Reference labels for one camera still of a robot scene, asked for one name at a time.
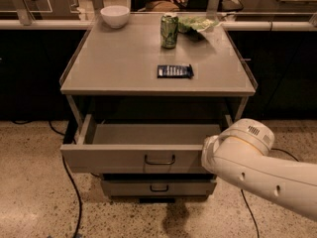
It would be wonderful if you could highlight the grey top drawer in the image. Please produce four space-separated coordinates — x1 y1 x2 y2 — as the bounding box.
60 115 224 174

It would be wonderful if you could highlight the grey drawer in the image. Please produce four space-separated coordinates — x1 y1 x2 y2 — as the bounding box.
101 179 216 197
60 115 224 174

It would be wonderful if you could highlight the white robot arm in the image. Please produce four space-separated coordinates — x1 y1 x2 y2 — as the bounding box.
201 119 317 221

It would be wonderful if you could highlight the grey drawer cabinet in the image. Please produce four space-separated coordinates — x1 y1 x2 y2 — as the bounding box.
58 12 259 204

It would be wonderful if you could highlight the grey bottom drawer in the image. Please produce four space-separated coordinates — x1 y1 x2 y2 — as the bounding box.
101 179 216 197

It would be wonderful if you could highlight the green soda can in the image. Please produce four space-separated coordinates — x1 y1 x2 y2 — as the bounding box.
160 12 178 49

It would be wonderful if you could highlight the green chip bag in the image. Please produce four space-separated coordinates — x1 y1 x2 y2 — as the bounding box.
178 16 219 41

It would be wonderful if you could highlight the white ceramic bowl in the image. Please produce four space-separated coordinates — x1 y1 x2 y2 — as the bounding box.
100 5 130 29

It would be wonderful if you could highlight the white horizontal railing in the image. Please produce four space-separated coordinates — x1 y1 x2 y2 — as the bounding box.
0 20 317 32

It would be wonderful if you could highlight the black floor cable left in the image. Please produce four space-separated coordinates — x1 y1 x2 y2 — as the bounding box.
48 120 100 238

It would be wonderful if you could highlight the black floor cable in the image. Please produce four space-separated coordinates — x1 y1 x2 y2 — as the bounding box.
48 120 100 238
240 147 300 238

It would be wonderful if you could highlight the black floor cable right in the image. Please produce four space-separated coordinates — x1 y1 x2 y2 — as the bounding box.
240 147 300 238

